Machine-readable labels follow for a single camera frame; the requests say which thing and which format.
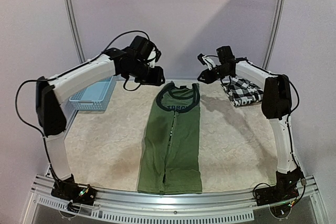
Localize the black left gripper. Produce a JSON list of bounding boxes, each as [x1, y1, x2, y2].
[[125, 60, 165, 86]]

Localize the black white checked shirt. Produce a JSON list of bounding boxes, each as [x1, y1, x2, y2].
[[221, 77, 264, 107]]

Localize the green garment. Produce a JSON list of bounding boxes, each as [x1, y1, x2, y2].
[[137, 82, 202, 195]]

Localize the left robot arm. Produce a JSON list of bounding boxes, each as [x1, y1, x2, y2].
[[36, 36, 165, 200]]

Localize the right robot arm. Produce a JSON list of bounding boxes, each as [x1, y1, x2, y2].
[[197, 46, 304, 201]]

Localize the light blue plastic basket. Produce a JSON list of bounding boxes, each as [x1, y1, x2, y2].
[[69, 77, 116, 111]]

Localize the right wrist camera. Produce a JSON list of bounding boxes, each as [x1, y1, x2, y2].
[[197, 54, 216, 70]]

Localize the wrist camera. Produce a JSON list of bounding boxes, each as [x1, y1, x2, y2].
[[197, 54, 216, 70], [146, 49, 162, 68]]

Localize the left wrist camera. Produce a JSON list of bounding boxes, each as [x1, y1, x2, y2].
[[146, 49, 162, 68]]

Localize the right aluminium wall post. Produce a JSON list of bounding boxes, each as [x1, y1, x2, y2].
[[262, 0, 285, 69]]

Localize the aluminium wall post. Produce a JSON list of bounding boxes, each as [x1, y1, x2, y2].
[[64, 0, 85, 63], [262, 0, 285, 69]]

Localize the left aluminium wall post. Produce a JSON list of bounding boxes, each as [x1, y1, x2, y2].
[[64, 0, 85, 63]]

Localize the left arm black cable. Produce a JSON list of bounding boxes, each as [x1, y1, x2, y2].
[[15, 30, 158, 141]]

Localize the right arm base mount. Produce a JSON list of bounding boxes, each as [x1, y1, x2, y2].
[[252, 178, 307, 208]]

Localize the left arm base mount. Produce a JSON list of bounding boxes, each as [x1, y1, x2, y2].
[[51, 174, 98, 213]]

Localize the front aluminium rail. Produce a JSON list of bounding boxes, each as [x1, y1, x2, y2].
[[23, 175, 329, 223]]

